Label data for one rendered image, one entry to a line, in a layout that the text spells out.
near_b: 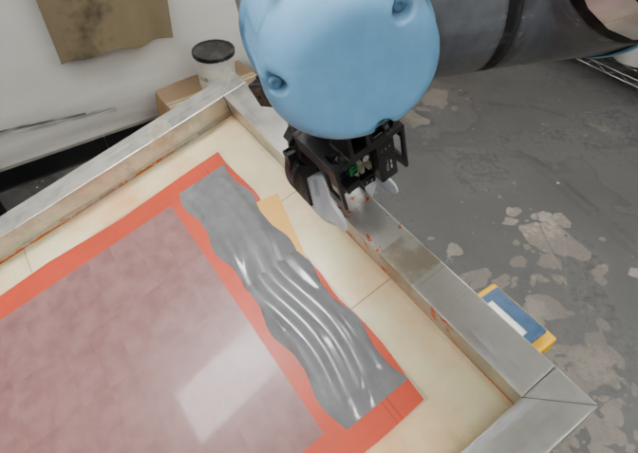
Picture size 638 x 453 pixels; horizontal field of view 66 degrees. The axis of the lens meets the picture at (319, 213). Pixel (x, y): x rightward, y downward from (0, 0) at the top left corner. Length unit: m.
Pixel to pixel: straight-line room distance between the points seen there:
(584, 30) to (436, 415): 0.32
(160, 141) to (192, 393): 0.34
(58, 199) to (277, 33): 0.55
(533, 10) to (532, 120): 2.84
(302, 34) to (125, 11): 2.28
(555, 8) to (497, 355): 0.28
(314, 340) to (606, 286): 1.92
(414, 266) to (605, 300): 1.83
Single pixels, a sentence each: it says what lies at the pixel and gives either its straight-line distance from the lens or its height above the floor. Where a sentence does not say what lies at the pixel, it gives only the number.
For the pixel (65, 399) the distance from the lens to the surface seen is 0.60.
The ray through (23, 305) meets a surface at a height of 1.14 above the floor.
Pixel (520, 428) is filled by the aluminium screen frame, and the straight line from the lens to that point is 0.43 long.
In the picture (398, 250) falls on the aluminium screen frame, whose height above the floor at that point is 1.27.
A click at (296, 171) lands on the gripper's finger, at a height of 1.34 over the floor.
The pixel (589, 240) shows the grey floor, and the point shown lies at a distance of 2.47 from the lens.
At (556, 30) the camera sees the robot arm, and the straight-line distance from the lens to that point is 0.26.
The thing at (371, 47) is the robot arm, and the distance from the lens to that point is 0.19.
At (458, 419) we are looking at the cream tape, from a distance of 0.46.
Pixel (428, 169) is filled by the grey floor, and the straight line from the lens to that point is 2.56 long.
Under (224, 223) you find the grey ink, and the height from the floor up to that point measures 1.21.
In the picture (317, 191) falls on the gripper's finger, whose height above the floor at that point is 1.30.
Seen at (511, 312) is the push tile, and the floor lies 0.97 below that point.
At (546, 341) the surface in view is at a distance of 0.86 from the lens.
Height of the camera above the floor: 1.63
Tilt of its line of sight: 46 degrees down
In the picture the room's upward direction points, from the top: straight up
